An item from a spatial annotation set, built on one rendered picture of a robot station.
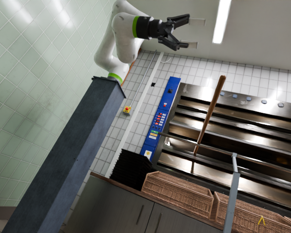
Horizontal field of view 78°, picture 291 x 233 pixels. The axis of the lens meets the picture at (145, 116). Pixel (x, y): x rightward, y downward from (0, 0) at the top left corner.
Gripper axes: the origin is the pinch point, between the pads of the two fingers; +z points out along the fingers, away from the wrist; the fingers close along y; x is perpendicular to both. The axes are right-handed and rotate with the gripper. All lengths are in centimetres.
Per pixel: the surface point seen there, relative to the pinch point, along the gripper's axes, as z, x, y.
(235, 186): 42, -94, 35
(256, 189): 73, -153, 19
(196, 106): -4, -153, -58
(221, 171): 40, -156, 11
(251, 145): 60, -140, -19
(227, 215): 40, -94, 55
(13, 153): -119, -65, 71
